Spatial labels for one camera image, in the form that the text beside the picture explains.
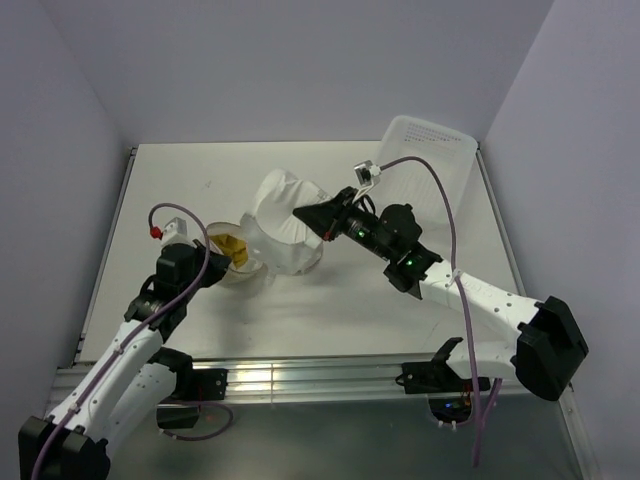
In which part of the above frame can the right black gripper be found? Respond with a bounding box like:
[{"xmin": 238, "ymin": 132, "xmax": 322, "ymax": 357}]
[{"xmin": 294, "ymin": 186, "xmax": 394, "ymax": 261}]

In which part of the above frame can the white bra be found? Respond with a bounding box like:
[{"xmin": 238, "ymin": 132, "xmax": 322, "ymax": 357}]
[{"xmin": 240, "ymin": 169, "xmax": 330, "ymax": 276}]

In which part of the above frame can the white mesh laundry bag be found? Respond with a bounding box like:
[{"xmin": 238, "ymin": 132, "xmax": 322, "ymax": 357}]
[{"xmin": 206, "ymin": 222, "xmax": 275, "ymax": 296}]

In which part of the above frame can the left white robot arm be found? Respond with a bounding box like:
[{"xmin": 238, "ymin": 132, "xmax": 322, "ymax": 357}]
[{"xmin": 18, "ymin": 241, "xmax": 231, "ymax": 479}]

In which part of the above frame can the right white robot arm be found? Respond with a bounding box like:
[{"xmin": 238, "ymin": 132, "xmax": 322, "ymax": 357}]
[{"xmin": 293, "ymin": 187, "xmax": 589, "ymax": 401}]

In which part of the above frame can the white plastic tray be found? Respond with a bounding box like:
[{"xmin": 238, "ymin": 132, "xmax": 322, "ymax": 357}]
[{"xmin": 372, "ymin": 115, "xmax": 478, "ymax": 231}]

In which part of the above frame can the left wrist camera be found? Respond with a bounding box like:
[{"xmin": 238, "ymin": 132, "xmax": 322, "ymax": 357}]
[{"xmin": 150, "ymin": 217, "xmax": 191, "ymax": 248}]

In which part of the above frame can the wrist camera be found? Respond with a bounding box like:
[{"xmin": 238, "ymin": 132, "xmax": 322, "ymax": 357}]
[
  {"xmin": 353, "ymin": 160, "xmax": 381, "ymax": 194},
  {"xmin": 150, "ymin": 217, "xmax": 191, "ymax": 248}
]

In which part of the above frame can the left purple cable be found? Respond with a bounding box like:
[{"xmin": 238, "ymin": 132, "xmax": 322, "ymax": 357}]
[{"xmin": 29, "ymin": 202, "xmax": 236, "ymax": 476}]

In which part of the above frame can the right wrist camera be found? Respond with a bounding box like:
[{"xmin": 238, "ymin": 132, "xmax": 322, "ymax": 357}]
[{"xmin": 353, "ymin": 160, "xmax": 381, "ymax": 194}]

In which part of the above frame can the aluminium mounting rail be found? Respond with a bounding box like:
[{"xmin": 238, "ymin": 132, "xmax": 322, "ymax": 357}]
[{"xmin": 49, "ymin": 349, "xmax": 531, "ymax": 407}]

